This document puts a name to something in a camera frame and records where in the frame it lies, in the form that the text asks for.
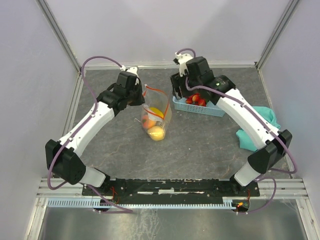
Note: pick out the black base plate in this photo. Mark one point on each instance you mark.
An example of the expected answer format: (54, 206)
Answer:
(166, 199)

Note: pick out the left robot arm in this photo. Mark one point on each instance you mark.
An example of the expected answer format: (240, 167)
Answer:
(63, 155)

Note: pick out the clear zip top bag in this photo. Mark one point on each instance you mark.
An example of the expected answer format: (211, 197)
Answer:
(157, 98)

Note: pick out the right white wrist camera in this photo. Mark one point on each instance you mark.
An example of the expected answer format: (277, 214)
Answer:
(181, 60)

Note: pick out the light blue cable duct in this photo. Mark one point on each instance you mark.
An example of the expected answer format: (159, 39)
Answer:
(97, 203)

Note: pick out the orange peach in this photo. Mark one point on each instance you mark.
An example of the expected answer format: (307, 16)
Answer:
(147, 123)

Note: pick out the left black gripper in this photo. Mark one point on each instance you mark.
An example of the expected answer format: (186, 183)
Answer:
(141, 100)

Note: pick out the yellow pear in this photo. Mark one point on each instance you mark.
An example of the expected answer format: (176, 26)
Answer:
(156, 133)

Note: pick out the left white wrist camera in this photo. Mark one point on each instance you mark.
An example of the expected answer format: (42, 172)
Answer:
(132, 70)

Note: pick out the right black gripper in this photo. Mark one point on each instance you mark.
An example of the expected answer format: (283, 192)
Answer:
(177, 81)

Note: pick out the yellow star fruit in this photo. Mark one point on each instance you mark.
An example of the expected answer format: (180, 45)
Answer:
(155, 113)

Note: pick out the light blue plastic basket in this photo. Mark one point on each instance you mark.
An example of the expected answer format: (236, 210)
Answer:
(210, 109)

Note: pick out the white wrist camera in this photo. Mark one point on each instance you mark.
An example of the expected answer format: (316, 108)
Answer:
(181, 60)
(132, 70)

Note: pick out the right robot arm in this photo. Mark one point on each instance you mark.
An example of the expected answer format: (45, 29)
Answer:
(195, 76)

